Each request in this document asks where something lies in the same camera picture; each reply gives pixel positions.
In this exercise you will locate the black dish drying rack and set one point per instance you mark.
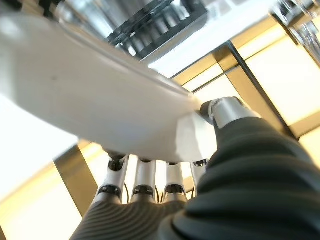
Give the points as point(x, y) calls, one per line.
point(170, 30)

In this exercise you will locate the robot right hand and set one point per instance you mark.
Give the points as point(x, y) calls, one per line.
point(250, 187)

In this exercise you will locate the white plate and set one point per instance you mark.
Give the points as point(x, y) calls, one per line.
point(87, 100)

